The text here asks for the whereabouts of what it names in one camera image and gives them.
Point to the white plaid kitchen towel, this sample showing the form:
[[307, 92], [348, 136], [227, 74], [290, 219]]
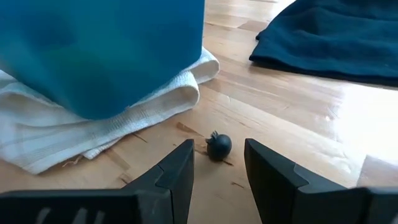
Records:
[[62, 137]]

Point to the teal plastic tupperware container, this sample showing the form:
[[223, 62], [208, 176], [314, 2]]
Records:
[[109, 53]]

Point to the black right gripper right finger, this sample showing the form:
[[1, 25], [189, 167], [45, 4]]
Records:
[[280, 186]]

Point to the dark blue cloth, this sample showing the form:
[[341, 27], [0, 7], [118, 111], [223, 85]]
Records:
[[335, 40]]

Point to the dark toy blueberry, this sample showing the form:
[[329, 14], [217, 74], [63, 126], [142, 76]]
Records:
[[219, 147]]

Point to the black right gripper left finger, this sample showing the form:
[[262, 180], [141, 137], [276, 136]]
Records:
[[177, 180]]

